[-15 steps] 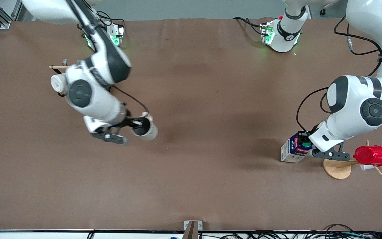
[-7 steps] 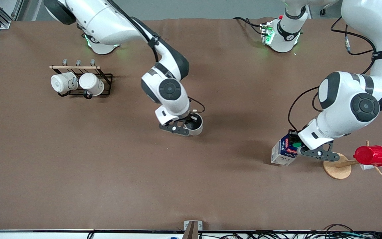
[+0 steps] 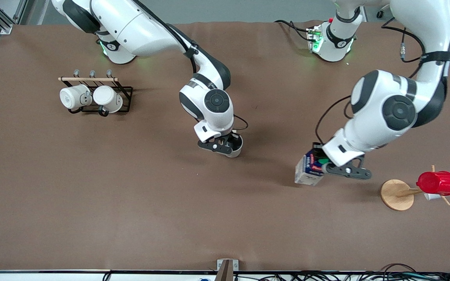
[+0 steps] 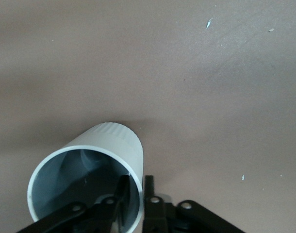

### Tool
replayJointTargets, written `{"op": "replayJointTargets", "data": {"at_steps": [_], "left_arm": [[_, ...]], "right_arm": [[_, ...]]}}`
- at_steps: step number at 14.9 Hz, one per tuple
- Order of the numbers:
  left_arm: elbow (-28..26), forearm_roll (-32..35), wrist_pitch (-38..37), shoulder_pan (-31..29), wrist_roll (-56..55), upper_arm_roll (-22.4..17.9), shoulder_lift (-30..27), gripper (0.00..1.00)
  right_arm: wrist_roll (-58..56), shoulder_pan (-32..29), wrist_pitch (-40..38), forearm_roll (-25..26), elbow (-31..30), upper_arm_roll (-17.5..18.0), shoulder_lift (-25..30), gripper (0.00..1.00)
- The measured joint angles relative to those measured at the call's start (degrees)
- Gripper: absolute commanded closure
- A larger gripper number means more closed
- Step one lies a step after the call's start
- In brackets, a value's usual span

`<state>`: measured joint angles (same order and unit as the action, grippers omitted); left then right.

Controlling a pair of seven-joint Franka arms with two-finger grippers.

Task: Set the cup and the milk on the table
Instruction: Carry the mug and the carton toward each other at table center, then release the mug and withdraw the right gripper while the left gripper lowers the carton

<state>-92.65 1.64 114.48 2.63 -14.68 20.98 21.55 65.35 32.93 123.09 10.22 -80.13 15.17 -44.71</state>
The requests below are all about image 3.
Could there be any white mug with grey inside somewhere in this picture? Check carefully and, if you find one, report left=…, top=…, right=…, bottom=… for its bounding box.
left=217, top=133, right=244, bottom=158

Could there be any blue white milk carton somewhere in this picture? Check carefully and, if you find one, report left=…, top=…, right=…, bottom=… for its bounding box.
left=295, top=146, right=326, bottom=186

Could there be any red ribbed cup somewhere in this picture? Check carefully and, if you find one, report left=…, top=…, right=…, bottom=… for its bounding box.
left=416, top=171, right=450, bottom=196

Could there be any wooden mug tree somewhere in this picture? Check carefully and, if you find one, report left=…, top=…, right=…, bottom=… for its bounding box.
left=380, top=165, right=450, bottom=212

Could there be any base connector panel green light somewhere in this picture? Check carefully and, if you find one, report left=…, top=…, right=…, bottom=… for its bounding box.
left=306, top=25, right=323, bottom=53

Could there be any brown table cover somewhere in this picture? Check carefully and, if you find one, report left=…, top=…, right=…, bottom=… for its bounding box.
left=0, top=20, right=450, bottom=272

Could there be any plain white mug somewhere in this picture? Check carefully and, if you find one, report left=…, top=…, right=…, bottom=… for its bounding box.
left=93, top=85, right=123, bottom=117

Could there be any white mug with printed face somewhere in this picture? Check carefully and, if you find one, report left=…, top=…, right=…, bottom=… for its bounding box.
left=60, top=85, right=93, bottom=110

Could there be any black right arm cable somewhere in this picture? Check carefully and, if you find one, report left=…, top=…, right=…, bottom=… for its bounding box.
left=131, top=0, right=249, bottom=131

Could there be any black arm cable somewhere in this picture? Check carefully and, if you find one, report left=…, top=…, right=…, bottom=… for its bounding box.
left=131, top=0, right=249, bottom=131
left=315, top=18, right=427, bottom=146

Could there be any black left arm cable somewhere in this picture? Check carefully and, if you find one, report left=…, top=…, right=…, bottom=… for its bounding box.
left=315, top=18, right=427, bottom=146

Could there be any black cable bundle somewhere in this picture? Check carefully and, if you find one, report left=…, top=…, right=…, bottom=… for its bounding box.
left=233, top=270, right=450, bottom=281

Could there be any metal bracket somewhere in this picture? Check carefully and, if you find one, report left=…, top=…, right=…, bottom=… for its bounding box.
left=217, top=259, right=239, bottom=272

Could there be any black base cable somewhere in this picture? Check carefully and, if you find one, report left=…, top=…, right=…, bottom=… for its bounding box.
left=275, top=20, right=311, bottom=41

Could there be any black looped cable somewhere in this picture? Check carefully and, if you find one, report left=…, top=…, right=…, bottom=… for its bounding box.
left=381, top=263, right=417, bottom=274

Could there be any wooden post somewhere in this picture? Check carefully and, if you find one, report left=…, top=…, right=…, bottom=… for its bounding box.
left=214, top=260, right=234, bottom=281

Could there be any black wire mug rack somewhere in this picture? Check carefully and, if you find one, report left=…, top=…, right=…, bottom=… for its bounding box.
left=58, top=69, right=133, bottom=117

